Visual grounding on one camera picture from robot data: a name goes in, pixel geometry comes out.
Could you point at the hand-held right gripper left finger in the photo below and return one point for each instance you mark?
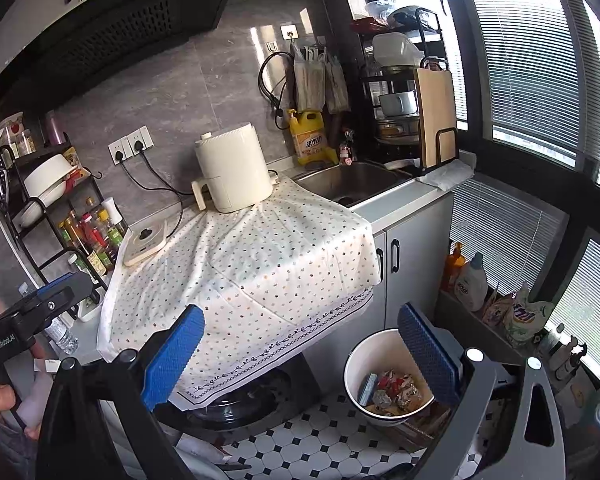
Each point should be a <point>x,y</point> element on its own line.
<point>172,355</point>

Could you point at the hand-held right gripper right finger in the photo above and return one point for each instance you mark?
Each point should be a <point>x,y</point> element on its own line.
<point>427,355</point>

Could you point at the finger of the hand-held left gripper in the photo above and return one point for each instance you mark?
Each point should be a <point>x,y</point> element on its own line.
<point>65,287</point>

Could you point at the red white snack wrapper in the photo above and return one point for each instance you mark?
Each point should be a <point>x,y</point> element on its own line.
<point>395,380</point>

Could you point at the red silver wrapper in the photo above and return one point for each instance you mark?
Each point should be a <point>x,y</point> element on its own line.
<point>408,396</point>

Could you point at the white bucket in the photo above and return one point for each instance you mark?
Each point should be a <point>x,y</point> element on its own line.
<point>375,355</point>

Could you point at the silver foil ball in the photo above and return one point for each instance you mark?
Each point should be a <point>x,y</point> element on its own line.
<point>382,400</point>

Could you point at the rectangular packet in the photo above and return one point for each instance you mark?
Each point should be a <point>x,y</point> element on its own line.
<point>367,387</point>

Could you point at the white plastic container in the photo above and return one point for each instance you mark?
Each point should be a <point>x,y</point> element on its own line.
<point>92,307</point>

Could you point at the grey storage shelf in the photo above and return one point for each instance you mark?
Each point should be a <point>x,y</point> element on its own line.
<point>470,330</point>

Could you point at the clear water bottle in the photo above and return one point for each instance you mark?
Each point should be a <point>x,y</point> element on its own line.
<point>62,337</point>

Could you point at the row of condiment bottles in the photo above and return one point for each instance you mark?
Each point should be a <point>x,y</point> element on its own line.
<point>92,240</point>

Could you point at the washing machine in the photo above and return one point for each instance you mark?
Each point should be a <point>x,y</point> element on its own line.
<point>240,400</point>

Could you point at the white laundry detergent bottle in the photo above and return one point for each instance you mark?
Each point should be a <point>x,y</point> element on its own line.
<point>472,285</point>

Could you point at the pink patterned pouch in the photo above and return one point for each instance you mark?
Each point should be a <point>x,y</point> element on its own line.
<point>497,310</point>

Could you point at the small white bowl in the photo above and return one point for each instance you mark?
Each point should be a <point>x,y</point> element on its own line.
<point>30,210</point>

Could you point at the grey base cabinet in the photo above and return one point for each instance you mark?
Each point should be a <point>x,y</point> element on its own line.
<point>415,270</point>

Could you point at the cream kitchen scale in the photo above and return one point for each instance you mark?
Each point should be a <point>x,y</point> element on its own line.
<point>142,247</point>

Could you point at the orange bottle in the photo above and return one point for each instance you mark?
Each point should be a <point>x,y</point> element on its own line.
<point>452,267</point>

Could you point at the green white refill pouch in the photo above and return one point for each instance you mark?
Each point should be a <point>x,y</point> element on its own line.
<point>527,317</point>

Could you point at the large white bowl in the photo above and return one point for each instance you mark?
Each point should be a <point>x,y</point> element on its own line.
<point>45,175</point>

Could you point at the black spice rack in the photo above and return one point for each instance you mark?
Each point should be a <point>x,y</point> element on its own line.
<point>92,175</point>

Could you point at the floral tablecloth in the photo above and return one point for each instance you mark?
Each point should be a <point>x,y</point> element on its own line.
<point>260,270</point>

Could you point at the cluster of small bottles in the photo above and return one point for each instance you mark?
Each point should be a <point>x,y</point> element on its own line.
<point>562,355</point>

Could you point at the white window blind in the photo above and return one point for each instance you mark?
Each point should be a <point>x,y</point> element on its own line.
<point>530,60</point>
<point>590,305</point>
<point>500,240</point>

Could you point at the purple cup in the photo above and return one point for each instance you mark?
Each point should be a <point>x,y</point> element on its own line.
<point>55,130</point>

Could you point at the clear lidded jar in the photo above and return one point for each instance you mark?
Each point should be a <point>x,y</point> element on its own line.
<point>15,135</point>

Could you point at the white folded cloth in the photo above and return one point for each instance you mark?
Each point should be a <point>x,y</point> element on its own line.
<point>447,175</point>

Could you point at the steel sink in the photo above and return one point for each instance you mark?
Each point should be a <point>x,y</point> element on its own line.
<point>355,180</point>

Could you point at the cream air fryer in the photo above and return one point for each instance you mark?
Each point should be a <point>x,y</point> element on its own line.
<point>235,170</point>

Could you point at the small pink bottle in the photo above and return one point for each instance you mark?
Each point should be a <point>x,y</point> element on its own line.
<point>347,149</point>

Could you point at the steel bowl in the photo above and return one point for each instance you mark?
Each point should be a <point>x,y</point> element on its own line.
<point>395,130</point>

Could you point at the yellow detergent bottle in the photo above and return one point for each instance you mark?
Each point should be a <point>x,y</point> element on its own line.
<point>312,145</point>

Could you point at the wooden cutting board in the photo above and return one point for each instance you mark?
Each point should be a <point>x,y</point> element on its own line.
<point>435,115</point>

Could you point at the white pot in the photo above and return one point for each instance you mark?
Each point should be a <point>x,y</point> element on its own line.
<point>397,104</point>

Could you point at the black range hood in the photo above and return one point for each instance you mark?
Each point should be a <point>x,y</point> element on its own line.
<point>130,25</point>

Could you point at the black dish rack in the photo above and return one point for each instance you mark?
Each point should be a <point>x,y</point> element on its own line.
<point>365,90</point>

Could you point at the hanging clear chopstick bag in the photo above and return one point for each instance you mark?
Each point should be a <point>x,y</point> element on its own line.
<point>337,85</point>
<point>309,77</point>

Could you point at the white lidded food container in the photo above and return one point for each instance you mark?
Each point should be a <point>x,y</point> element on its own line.
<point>395,50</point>

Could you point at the clear plastic bag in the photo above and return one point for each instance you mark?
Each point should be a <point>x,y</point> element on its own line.
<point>382,7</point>

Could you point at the white wall socket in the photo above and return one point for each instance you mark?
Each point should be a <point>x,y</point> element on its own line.
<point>140,140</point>
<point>119,149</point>

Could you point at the grey wall cabinet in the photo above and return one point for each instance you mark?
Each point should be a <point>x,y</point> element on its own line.
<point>30,5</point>

